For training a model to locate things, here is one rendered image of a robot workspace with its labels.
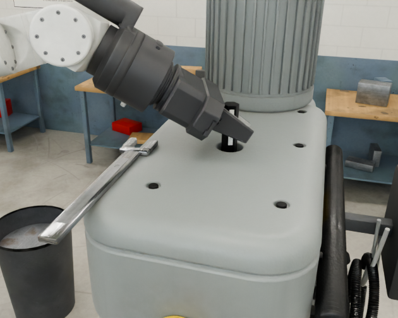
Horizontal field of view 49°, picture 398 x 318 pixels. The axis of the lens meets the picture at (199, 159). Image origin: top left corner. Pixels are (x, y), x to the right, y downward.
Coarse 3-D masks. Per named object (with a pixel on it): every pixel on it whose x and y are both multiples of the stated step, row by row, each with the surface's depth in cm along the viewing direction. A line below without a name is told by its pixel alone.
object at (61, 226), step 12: (132, 144) 59; (156, 144) 60; (120, 156) 55; (132, 156) 55; (108, 168) 52; (120, 168) 52; (96, 180) 50; (108, 180) 50; (84, 192) 47; (96, 192) 47; (72, 204) 45; (84, 204) 45; (60, 216) 43; (72, 216) 43; (48, 228) 41; (60, 228) 41; (48, 240) 40; (60, 240) 40
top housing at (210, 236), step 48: (144, 144) 62; (192, 144) 61; (240, 144) 62; (288, 144) 62; (144, 192) 49; (192, 192) 49; (240, 192) 49; (288, 192) 49; (96, 240) 46; (144, 240) 43; (192, 240) 42; (240, 240) 41; (288, 240) 41; (96, 288) 49; (144, 288) 46; (192, 288) 44; (240, 288) 42; (288, 288) 42
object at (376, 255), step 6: (378, 222) 88; (378, 228) 89; (384, 234) 85; (378, 240) 98; (384, 240) 86; (372, 246) 98; (378, 246) 88; (372, 252) 93; (378, 252) 88; (378, 258) 98; (372, 264) 90; (378, 264) 98; (366, 270) 99; (366, 276) 93; (366, 282) 95
